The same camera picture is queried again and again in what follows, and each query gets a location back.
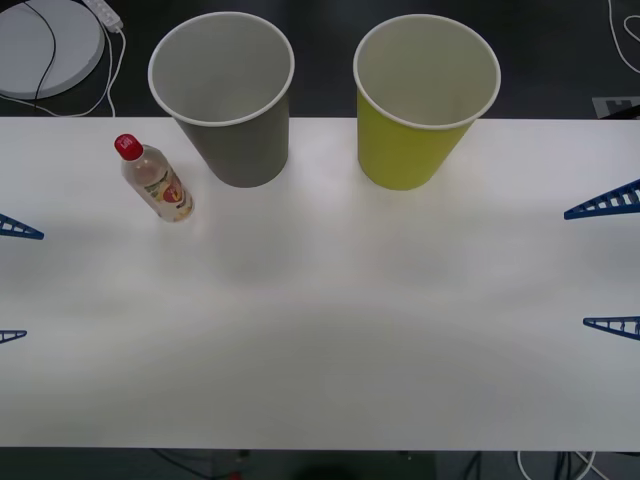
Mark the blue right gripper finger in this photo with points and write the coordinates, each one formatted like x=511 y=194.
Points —
x=620 y=324
x=615 y=204

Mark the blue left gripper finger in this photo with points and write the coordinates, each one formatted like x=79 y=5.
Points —
x=20 y=228
x=10 y=335

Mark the clear bottle with red cap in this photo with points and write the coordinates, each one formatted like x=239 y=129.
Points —
x=160 y=185

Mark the grey marker board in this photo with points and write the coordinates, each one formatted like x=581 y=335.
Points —
x=615 y=107

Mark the white round floor disc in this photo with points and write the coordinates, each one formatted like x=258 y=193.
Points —
x=75 y=50

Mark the yellow-green plastic waste bin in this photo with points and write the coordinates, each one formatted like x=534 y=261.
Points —
x=400 y=155

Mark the white power strip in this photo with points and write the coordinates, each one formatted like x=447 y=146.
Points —
x=105 y=12

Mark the grey plastic waste bin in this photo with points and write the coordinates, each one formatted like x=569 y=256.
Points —
x=240 y=150

